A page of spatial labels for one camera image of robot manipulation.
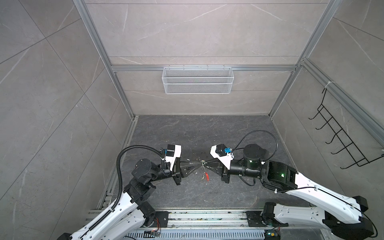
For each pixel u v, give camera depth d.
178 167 0.49
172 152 0.46
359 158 0.59
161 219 0.73
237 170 0.48
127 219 0.58
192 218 0.75
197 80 1.00
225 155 0.45
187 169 0.51
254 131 1.10
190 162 0.51
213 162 0.52
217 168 0.50
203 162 0.52
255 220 0.73
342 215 0.39
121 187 0.47
